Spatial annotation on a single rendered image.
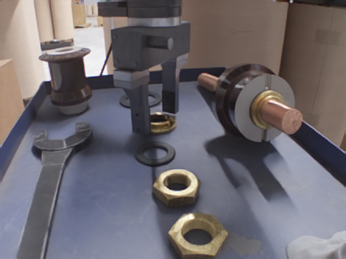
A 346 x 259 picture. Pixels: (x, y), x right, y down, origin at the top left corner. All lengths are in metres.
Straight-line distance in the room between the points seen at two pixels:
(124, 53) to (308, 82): 0.82
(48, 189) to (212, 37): 0.64
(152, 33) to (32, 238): 0.26
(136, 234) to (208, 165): 0.13
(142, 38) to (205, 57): 0.52
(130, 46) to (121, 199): 0.18
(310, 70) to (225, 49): 0.37
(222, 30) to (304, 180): 0.57
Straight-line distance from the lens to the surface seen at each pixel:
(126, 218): 0.27
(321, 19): 1.01
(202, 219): 0.24
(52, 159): 0.35
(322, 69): 1.04
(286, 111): 0.29
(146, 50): 0.32
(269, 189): 0.31
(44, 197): 0.30
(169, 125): 0.40
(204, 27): 0.80
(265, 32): 0.86
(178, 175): 0.29
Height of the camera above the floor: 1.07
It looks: 29 degrees down
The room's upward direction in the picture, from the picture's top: straight up
